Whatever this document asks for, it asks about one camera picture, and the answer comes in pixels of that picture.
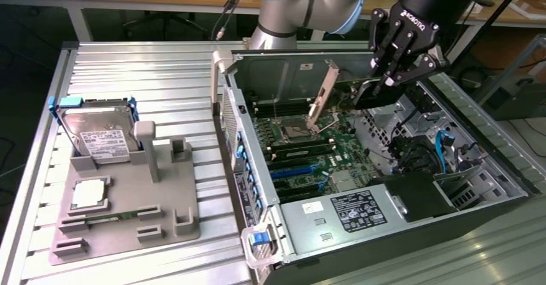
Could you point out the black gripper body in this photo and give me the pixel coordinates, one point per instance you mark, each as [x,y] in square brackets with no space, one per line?
[430,7]

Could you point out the graphics card with metal bracket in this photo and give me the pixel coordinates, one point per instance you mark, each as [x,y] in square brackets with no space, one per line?
[324,90]

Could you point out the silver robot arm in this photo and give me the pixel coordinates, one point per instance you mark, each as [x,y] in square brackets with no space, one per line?
[290,10]

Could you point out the black stand pole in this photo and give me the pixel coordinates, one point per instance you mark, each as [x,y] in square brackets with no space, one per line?
[505,4]

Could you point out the metal disk bay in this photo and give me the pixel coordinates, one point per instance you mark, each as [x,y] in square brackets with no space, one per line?
[379,128]

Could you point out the white flat box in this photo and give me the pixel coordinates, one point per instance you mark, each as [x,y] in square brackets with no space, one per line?
[529,8]

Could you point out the metal socket cover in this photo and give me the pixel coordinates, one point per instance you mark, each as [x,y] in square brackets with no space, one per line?
[331,119]

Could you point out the dark equipment case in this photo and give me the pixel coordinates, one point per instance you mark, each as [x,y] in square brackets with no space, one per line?
[525,99]

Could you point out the black RAM slot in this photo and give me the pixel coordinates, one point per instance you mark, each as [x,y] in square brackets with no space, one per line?
[279,112]
[298,142]

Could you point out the thin metal locking lever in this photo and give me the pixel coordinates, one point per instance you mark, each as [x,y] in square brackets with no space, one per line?
[276,112]

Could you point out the green motherboard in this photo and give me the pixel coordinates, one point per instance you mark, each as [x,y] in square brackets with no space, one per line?
[340,144]

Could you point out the CPU socket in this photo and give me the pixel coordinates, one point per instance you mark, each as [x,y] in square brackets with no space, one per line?
[296,130]

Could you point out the black RAM stick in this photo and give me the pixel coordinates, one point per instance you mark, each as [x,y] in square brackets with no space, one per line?
[298,152]

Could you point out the black plastic shroud box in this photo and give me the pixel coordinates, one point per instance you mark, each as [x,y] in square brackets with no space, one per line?
[418,195]

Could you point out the silver chipset heatsink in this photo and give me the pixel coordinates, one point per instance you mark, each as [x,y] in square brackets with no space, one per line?
[340,182]

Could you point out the blue expansion slot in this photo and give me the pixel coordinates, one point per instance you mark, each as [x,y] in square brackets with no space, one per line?
[294,171]

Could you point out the black expansion slot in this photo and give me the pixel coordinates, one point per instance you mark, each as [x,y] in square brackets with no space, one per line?
[296,186]
[300,196]

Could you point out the open black PC case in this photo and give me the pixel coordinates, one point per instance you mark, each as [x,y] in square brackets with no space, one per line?
[426,250]

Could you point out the grey power supply unit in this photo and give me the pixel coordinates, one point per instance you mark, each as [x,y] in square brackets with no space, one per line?
[307,234]

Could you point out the blue case release latch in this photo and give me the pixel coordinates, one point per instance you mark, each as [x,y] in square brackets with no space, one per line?
[256,238]

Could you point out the hard disk in blue caddy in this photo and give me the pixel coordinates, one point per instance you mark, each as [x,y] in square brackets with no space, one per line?
[102,135]

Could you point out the grey plastic parts rack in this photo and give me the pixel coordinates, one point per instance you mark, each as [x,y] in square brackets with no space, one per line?
[128,195]

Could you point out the green RAM stick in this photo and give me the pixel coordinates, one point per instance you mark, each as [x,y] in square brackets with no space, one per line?
[115,216]

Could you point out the silver CPU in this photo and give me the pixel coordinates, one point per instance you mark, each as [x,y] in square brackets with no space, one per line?
[87,194]

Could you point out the grey aluminium frame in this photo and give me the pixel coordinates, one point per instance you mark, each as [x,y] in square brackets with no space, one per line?
[518,61]

